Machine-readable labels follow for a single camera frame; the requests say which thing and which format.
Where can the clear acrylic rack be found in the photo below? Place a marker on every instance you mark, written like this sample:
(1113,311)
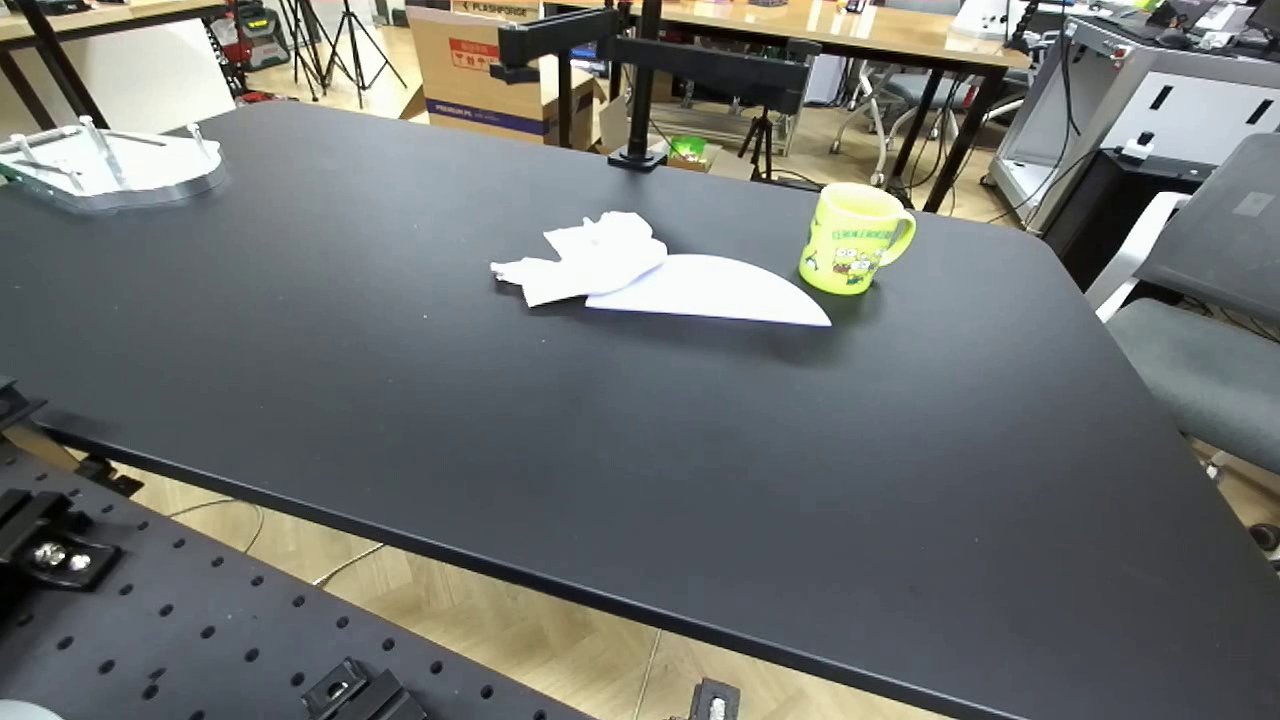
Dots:
(107,162)

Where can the white slanted panel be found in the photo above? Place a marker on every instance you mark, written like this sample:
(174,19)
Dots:
(1135,258)

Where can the black bolt bracket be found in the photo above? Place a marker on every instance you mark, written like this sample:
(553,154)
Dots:
(57,546)
(363,692)

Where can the black camera stand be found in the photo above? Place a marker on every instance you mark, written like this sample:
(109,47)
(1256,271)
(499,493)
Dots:
(693,67)

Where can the small wooden table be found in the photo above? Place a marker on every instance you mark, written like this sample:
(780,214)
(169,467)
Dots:
(95,19)

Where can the white flat panel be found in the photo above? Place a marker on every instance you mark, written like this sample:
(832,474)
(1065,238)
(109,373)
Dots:
(147,74)

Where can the long wooden desk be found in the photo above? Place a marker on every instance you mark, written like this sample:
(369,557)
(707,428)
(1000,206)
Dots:
(883,34)

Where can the grey white machine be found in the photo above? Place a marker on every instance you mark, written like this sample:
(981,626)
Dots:
(1135,122)

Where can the small black tripod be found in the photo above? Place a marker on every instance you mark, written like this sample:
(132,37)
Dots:
(762,143)

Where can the white cloth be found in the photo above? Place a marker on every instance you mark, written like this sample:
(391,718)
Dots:
(603,255)

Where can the cardboard box with red print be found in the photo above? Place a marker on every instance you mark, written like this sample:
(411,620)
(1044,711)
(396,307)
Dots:
(481,61)

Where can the tall black tripod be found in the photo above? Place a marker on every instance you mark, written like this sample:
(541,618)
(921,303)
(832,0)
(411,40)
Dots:
(351,40)

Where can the grey office chair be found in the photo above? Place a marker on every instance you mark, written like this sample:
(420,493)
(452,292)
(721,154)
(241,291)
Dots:
(1207,363)

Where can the silver bolt mount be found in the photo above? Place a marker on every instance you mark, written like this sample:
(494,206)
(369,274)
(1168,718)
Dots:
(719,703)

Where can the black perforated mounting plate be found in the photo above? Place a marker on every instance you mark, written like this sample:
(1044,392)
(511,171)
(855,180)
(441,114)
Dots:
(174,626)

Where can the green mug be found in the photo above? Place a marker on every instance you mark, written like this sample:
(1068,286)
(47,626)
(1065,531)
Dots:
(855,238)

